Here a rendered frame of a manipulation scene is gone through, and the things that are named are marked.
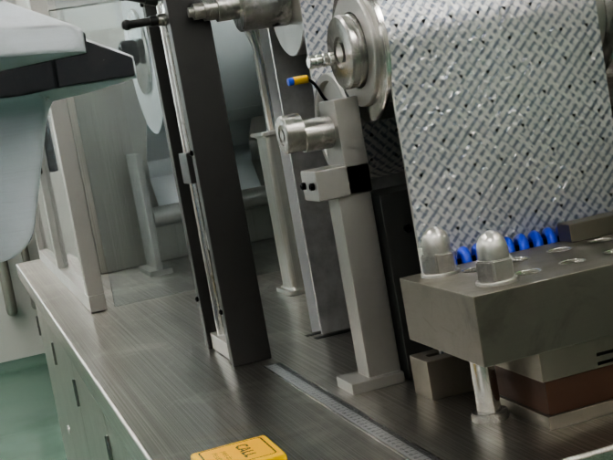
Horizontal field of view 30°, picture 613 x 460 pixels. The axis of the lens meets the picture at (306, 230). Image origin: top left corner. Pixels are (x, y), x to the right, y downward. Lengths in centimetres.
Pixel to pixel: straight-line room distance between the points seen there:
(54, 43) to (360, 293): 94
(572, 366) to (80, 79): 74
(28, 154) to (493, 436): 73
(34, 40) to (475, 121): 90
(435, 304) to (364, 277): 20
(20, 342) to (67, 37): 642
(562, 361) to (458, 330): 9
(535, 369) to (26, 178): 71
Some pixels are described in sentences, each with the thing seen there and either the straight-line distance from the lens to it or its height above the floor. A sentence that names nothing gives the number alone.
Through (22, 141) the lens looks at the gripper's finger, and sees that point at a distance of 33.
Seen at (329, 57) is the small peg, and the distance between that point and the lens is 118.
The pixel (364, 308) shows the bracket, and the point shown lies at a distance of 120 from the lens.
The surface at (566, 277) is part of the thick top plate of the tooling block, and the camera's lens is 98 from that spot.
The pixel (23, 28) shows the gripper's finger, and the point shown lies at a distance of 28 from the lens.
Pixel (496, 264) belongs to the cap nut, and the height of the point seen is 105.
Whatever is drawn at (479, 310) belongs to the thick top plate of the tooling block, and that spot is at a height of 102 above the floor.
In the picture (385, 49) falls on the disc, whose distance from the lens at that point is 111.
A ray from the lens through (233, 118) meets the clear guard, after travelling 214.
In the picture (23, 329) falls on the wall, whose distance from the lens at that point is 668.
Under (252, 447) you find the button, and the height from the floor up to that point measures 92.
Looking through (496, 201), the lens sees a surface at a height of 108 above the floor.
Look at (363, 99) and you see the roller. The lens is 117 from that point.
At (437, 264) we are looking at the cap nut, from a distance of 105.
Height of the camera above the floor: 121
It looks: 6 degrees down
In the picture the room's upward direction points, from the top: 10 degrees counter-clockwise
